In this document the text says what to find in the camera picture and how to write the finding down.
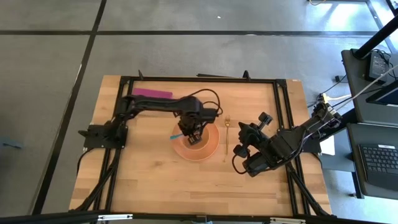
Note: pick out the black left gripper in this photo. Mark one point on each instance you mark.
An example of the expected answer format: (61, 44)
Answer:
(191, 123)

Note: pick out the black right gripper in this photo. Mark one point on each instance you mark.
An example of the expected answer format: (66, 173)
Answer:
(253, 138)

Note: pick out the orange bowl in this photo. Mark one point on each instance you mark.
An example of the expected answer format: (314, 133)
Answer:
(206, 138)

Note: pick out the orange plate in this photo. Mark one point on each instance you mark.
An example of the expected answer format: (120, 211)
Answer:
(214, 141)

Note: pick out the teal spoon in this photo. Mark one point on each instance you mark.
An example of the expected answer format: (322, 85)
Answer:
(175, 136)

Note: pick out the gold fork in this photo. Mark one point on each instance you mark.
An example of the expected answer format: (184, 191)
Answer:
(227, 137)

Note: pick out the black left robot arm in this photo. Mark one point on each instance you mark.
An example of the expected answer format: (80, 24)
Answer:
(155, 104)

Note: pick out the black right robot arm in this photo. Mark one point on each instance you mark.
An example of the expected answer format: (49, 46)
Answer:
(286, 140)

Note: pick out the purple folded napkin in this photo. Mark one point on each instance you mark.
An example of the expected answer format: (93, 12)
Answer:
(149, 92)

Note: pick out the white paper sheet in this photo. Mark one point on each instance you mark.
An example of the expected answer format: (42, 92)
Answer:
(328, 145)

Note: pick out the white power strip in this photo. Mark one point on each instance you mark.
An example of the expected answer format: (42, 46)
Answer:
(334, 97)

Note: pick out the grey desk with keyboard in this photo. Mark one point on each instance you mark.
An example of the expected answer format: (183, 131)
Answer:
(354, 161)

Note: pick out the grey desk with adapter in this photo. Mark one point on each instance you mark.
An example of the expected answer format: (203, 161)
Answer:
(357, 93)

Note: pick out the black laptop keyboard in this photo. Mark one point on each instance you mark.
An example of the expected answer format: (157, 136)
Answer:
(381, 161)

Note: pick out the black monitor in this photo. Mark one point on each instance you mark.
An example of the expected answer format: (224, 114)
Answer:
(385, 95)

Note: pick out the black power adapter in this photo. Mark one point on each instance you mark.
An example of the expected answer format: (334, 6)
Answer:
(377, 66)

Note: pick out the black diagonal pole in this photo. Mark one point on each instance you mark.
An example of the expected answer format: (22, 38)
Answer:
(377, 37)

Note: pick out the black bar with silver brackets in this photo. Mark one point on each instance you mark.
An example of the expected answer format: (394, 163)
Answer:
(46, 217)

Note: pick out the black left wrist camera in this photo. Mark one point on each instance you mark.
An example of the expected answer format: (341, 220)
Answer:
(210, 115)

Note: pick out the black metal table frame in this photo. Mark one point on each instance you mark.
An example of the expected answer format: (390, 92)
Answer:
(202, 80)

